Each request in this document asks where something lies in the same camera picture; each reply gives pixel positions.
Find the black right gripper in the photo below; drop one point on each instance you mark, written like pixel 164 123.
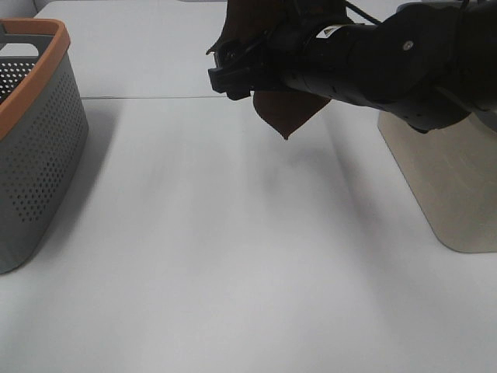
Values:
pixel 272 61

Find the brown towel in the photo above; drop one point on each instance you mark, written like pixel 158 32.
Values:
pixel 285 112

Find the grey perforated basket orange rim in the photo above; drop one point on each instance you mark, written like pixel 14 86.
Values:
pixel 43 133

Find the beige basket grey rim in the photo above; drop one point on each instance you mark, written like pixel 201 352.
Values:
pixel 446 186

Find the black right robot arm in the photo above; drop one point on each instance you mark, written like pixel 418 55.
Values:
pixel 344 64

